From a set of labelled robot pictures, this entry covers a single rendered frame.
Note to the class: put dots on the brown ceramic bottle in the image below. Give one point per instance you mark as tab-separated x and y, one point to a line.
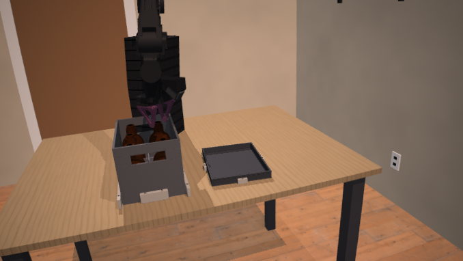
160	155

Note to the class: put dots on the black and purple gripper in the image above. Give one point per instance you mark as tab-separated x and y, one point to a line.
143	104

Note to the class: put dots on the brown bottle with cream label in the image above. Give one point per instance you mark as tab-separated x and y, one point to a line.
137	158

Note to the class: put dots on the dark grey divided crate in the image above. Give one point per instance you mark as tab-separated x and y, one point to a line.
149	176

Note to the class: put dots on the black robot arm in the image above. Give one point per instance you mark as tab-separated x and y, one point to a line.
151	40

